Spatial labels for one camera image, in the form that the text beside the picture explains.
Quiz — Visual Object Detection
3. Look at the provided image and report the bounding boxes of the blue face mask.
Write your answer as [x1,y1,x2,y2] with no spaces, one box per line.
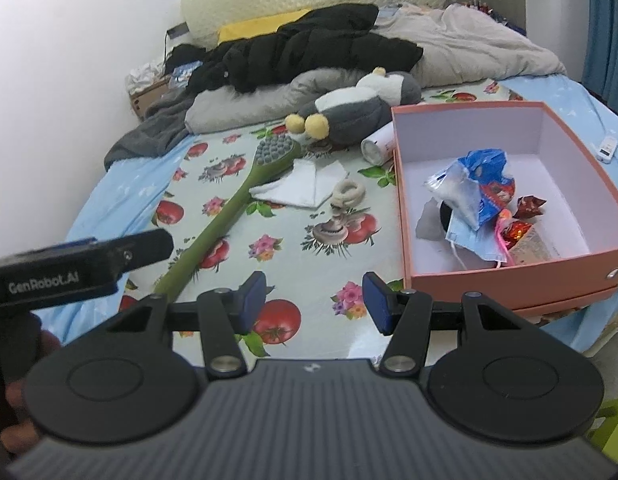
[445,209,510,269]

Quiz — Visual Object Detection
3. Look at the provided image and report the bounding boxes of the clear plastic bag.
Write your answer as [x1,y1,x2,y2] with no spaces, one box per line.
[423,164,483,232]

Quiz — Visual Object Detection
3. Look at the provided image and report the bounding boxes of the light blue bed sheet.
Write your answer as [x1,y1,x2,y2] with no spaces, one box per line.
[30,76,618,357]

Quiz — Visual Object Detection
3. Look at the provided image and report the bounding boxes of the white handheld device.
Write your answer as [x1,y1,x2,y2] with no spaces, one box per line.
[593,135,618,164]

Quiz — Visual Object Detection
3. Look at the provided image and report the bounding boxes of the yellow pillow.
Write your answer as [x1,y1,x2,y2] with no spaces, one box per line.
[217,7,316,44]

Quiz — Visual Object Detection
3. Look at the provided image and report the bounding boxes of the grey pillow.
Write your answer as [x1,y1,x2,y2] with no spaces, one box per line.
[183,66,371,134]

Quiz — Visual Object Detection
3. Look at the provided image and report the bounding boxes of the white spray can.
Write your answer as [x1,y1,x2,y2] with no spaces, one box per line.
[360,125,396,166]

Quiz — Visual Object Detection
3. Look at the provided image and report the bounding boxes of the black round object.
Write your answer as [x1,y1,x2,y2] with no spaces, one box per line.
[438,199,456,234]

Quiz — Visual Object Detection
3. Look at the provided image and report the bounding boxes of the person's left hand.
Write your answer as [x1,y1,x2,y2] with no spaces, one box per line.
[0,314,63,456]

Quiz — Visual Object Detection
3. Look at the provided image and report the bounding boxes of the grey penguin plush toy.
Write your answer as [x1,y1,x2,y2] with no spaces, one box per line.
[284,66,423,152]

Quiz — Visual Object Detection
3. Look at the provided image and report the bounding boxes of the dark red candy wrapper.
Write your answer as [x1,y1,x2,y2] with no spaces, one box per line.
[515,194,548,219]

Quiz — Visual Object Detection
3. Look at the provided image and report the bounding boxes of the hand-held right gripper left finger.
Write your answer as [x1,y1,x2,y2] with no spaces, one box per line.
[106,271,268,380]

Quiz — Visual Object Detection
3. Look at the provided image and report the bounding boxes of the white crumpled cloth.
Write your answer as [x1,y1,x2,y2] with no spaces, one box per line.
[126,59,168,89]

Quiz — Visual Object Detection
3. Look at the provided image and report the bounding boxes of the pink cardboard box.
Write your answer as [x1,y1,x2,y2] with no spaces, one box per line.
[390,101,618,317]

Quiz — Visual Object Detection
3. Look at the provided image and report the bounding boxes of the fruit printed bed sheet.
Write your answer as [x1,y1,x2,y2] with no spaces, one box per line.
[118,76,530,362]

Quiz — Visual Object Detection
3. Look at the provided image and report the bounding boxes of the printed zip bag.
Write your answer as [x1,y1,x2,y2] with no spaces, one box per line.
[513,231,560,264]

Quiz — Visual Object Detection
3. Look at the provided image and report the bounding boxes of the black puffer jacket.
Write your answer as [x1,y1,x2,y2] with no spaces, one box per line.
[168,3,424,94]

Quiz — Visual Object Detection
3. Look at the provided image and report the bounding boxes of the green long-handled back brush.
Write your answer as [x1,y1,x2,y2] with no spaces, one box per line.
[153,136,303,302]

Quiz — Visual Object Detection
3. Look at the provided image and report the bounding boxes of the row of small bottles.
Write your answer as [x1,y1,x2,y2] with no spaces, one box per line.
[463,0,528,37]

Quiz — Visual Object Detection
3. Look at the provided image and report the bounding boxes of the blue snack packet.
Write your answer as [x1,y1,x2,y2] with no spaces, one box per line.
[458,148,518,227]

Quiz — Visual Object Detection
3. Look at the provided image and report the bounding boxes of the brown cardboard box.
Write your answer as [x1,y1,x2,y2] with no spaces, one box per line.
[128,76,173,122]

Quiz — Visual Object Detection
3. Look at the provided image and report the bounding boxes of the blue patterned packet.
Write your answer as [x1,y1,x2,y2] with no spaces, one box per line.
[168,59,206,84]

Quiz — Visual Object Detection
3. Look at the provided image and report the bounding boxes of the red foil packet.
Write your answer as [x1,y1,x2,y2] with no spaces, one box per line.
[504,220,536,252]

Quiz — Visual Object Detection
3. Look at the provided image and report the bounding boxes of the dark grey towel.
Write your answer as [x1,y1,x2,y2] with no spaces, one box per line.
[103,91,211,172]

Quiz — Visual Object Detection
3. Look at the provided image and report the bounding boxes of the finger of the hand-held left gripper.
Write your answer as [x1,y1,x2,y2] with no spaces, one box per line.
[16,236,98,258]
[96,229,175,283]

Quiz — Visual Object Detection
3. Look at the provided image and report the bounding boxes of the beige ring hair tie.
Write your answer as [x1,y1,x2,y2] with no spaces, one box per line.
[330,180,367,211]

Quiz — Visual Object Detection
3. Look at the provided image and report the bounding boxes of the blue curtain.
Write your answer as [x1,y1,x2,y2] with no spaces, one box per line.
[580,0,618,107]

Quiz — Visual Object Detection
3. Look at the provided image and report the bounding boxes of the green object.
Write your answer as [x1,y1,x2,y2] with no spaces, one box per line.
[588,396,618,462]

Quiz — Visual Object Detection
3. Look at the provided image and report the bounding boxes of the beige duvet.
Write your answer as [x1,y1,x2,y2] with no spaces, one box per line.
[375,2,568,87]

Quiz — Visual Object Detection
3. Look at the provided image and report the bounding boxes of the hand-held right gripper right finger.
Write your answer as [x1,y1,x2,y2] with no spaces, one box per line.
[362,271,524,377]

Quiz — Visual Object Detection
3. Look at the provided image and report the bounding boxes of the pink stick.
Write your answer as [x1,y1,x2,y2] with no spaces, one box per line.
[495,209,516,267]

